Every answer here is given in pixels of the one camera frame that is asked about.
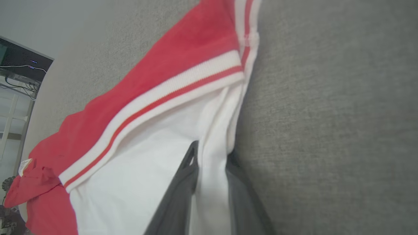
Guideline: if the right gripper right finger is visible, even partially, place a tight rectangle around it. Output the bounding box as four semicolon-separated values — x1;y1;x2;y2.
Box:
226;151;275;235

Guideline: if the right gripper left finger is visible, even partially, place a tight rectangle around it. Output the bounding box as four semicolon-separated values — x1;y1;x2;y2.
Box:
144;140;200;235

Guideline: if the red basketball jersey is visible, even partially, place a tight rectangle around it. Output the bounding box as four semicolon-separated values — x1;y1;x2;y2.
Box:
3;0;262;235

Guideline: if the white shelf frame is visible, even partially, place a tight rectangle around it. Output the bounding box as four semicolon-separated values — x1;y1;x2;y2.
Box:
0;88;35;164

